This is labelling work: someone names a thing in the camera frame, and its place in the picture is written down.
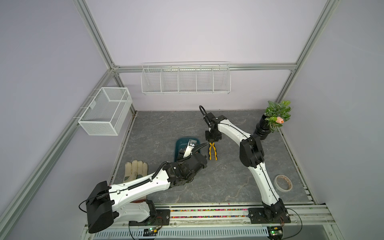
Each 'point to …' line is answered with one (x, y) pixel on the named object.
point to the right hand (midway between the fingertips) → (210, 138)
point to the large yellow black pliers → (213, 145)
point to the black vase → (262, 128)
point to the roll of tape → (282, 182)
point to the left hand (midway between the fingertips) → (189, 152)
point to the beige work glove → (134, 170)
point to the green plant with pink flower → (276, 113)
